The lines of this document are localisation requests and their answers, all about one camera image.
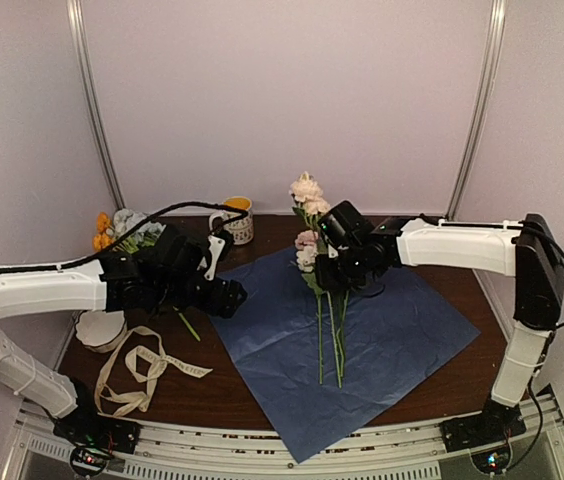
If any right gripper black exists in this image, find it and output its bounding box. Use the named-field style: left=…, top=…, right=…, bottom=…
left=316, top=245, right=370, bottom=290

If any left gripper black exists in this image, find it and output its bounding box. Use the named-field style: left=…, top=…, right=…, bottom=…
left=155, top=273, right=247, bottom=319

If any floral mug yellow inside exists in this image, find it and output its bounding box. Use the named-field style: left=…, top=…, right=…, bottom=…
left=208, top=196, right=254, bottom=246

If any pink fake flower stem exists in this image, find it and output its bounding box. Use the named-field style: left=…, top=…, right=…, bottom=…
left=289, top=172, right=349, bottom=388

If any blue tissue paper sheet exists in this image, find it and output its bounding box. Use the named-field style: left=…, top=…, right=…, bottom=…
left=212, top=248, right=479, bottom=463

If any orange fake flower stem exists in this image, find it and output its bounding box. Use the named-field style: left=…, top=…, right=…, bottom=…
left=92, top=212, right=114, bottom=252

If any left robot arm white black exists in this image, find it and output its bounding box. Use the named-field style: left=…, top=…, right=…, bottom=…
left=0, top=225, right=247, bottom=444

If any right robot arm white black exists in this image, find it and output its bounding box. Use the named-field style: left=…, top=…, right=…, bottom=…
left=316, top=202, right=564, bottom=442

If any scalloped white bowl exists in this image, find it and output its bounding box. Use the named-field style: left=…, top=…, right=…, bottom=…
left=75, top=311, right=127, bottom=353

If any cream printed ribbon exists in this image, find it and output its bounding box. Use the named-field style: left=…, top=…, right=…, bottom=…
left=94, top=326, right=212, bottom=418

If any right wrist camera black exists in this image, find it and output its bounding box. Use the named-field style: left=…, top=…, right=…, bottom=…
left=318, top=200, right=374, bottom=249

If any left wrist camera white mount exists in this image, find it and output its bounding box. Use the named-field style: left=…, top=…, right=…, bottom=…
left=198, top=235, right=226, bottom=281

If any front aluminium frame rail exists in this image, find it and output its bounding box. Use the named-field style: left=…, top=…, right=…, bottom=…
left=11, top=399, right=564, bottom=480

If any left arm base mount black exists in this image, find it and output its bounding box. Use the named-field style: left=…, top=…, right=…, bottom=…
left=48, top=381, right=141, bottom=479

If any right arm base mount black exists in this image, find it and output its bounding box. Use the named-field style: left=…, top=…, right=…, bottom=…
left=440, top=397, right=527, bottom=453

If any right vertical aluminium rail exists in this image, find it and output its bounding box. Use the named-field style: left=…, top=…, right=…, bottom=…
left=446, top=0, right=508, bottom=219

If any vertical aluminium rail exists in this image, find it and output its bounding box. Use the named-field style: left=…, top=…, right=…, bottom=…
left=66, top=0, right=125, bottom=209
left=446, top=0, right=508, bottom=219

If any left vertical aluminium rail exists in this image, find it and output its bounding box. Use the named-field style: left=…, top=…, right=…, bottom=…
left=66, top=0, right=125, bottom=209

